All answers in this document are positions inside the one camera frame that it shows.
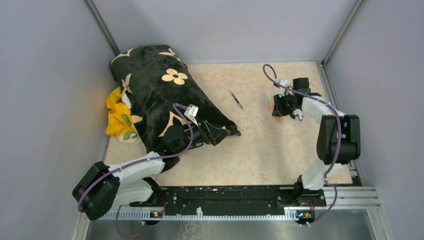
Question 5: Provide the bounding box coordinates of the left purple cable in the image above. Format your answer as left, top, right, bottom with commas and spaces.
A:
77, 103, 194, 239

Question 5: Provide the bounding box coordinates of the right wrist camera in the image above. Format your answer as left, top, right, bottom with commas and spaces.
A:
277, 78, 291, 98

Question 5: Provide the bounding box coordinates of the yellow cloth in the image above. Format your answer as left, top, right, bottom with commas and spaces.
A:
105, 87, 143, 144

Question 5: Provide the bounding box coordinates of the orange pen red cap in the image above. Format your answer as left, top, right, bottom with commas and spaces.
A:
267, 100, 282, 123

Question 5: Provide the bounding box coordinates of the white marker black cap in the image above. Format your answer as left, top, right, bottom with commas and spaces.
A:
292, 109, 303, 122

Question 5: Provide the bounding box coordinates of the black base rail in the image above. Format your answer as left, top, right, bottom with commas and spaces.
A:
129, 185, 327, 217

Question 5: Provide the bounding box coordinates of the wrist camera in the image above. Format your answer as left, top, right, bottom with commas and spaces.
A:
277, 78, 291, 98
184, 104, 199, 126

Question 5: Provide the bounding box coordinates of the black floral plush blanket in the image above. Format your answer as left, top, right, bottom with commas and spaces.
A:
109, 44, 239, 152

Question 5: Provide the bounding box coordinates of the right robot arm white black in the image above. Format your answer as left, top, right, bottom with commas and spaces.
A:
272, 77, 361, 206

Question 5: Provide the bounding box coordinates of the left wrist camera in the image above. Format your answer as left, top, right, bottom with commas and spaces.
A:
184, 104, 199, 126

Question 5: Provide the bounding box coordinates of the black gel pen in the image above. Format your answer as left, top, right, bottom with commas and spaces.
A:
230, 91, 244, 110

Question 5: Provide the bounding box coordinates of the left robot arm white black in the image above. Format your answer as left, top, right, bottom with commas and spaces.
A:
71, 120, 241, 221

